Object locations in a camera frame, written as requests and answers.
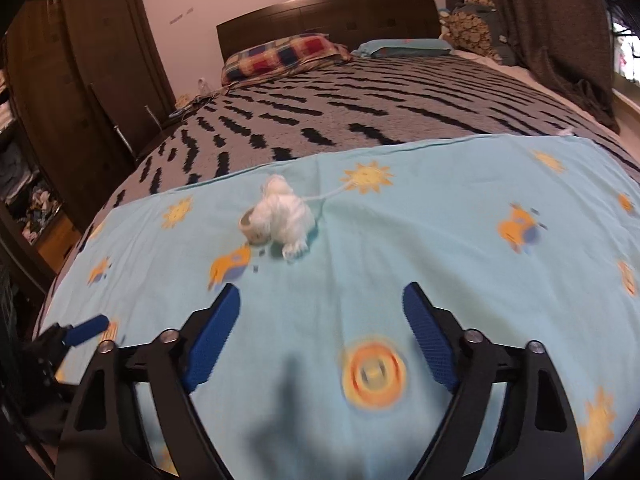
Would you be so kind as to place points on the light blue printed bed sheet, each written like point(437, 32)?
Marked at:
point(400, 240)

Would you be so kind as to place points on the teal pillow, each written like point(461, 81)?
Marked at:
point(400, 47)

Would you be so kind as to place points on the dark wooden headboard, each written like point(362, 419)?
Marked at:
point(325, 15)

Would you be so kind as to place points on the brown curtain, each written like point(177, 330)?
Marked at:
point(550, 25)

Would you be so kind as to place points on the orange wooden drawer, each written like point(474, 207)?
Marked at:
point(55, 240)

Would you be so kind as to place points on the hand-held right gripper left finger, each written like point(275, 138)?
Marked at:
point(215, 340)

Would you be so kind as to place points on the patterned plush cushion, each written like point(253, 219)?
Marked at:
point(470, 30)

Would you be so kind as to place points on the small dark scrap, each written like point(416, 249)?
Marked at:
point(256, 269)

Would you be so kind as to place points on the shelf with folded clothes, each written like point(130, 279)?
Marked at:
point(20, 175)

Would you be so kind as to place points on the dark wooden wardrobe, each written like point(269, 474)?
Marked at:
point(90, 75)

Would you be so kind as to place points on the window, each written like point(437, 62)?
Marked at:
point(625, 45)

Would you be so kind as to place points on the grey black patterned blanket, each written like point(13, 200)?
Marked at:
point(350, 105)

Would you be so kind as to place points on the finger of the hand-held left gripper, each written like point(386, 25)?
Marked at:
point(90, 330)

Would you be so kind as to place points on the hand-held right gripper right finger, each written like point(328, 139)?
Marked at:
point(430, 340)

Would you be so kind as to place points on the red blue plaid pillow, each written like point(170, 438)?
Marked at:
point(285, 57)

